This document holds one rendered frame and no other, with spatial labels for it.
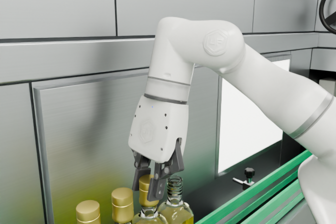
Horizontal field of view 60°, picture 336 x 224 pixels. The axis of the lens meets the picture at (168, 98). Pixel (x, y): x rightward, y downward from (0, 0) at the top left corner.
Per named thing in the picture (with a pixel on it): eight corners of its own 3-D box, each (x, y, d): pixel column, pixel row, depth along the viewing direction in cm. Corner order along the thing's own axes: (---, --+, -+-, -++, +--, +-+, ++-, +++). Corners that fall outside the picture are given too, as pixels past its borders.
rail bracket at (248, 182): (235, 199, 94) (237, 161, 91) (254, 208, 89) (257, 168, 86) (228, 204, 92) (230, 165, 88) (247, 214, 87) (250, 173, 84)
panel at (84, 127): (276, 139, 116) (284, 54, 108) (283, 141, 114) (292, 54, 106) (52, 257, 57) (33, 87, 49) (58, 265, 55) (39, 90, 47)
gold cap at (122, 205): (126, 207, 50) (125, 184, 49) (138, 217, 47) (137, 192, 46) (108, 216, 48) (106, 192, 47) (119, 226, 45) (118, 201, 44)
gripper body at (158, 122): (132, 85, 51) (120, 147, 52) (171, 94, 44) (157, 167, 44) (163, 90, 56) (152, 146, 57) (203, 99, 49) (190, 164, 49)
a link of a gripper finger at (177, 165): (165, 121, 49) (149, 143, 51) (189, 158, 44) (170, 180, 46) (170, 121, 49) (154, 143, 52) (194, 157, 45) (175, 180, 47)
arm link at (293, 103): (296, 142, 40) (181, 51, 45) (287, 132, 52) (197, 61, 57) (340, 94, 38) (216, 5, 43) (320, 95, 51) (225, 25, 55)
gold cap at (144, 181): (150, 193, 54) (150, 171, 53) (163, 201, 52) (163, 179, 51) (135, 200, 52) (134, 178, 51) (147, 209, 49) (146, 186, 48)
